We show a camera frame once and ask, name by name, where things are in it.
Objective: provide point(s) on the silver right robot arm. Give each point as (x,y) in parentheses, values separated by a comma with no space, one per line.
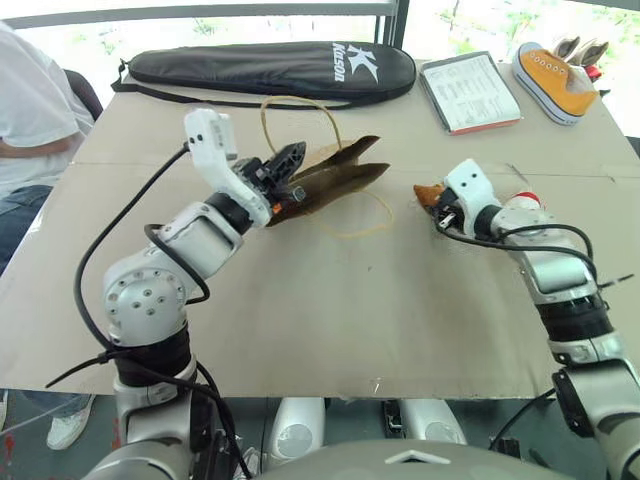
(555,270)

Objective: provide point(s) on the black chair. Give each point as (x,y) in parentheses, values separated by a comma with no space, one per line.
(85,92)

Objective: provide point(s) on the small red object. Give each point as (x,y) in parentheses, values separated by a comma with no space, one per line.
(593,73)

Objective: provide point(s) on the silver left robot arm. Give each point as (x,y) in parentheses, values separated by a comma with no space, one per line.
(145,295)

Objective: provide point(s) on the grey robot torso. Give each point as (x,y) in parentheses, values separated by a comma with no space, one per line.
(380,462)

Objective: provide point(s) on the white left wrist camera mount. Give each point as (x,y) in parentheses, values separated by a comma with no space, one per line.
(210,150)

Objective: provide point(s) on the small brown torn piece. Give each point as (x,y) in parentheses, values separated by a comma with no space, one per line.
(427,194)

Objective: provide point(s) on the white booklet with red edge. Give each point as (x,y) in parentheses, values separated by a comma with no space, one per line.
(470,92)

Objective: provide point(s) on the white rounded robot leg cover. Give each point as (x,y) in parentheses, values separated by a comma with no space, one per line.
(432,422)
(295,425)

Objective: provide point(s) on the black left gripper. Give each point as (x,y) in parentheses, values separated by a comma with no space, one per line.
(262,175)

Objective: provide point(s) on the person in white shirt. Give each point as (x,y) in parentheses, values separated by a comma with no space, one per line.
(30,115)

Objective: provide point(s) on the black Kason racket bag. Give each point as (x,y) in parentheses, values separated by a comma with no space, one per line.
(250,67)

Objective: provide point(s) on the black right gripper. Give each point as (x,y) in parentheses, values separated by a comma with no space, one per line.
(449,210)

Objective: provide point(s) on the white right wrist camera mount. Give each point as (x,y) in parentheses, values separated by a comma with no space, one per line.
(470,182)

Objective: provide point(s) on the red white plush toy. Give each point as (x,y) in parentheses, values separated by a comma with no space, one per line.
(525,198)

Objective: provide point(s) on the yellow canvas sneaker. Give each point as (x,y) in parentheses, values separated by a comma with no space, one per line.
(550,75)

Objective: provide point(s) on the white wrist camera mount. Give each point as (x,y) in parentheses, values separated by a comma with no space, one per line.
(470,182)
(210,150)

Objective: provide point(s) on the brown cardboard sheet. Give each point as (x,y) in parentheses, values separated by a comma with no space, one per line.
(320,310)

